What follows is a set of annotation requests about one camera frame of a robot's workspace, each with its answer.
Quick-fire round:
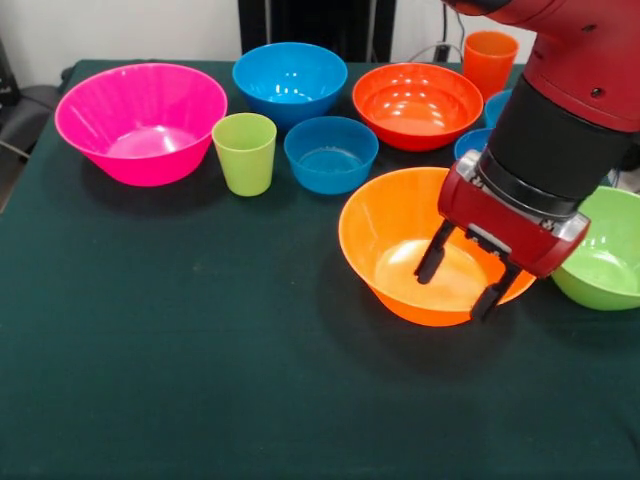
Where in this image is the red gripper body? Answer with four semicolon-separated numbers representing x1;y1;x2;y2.
438;167;591;280

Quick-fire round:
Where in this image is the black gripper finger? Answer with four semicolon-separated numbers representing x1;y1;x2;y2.
469;262;522;322
413;219;457;285

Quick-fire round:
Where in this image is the large light orange bowl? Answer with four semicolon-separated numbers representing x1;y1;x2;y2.
337;166;539;329

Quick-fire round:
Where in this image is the small dark blue bowl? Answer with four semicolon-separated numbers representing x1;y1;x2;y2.
452;127;496;161

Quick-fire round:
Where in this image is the small light blue bowl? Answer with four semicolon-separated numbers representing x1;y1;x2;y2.
483;89;514;130
283;115;380;196

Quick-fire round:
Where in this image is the light green bowl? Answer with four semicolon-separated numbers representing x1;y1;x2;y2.
549;185;640;312

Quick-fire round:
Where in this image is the shallow red-orange bowl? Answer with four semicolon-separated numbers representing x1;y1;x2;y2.
351;62;485;153

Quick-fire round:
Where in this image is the red-orange cup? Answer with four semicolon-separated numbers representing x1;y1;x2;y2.
462;30;521;104

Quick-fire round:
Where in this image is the light green cup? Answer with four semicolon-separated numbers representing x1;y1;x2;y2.
211;112;278;198

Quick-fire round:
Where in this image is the medium blue bowl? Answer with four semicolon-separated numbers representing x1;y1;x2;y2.
231;41;349;132

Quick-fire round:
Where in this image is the dark green tablecloth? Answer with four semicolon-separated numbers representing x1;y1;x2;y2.
0;58;640;480

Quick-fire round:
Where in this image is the large pink bowl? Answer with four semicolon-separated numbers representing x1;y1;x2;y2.
53;62;229;188

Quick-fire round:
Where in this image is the dark grey chair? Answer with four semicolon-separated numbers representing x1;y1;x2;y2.
0;83;64;151

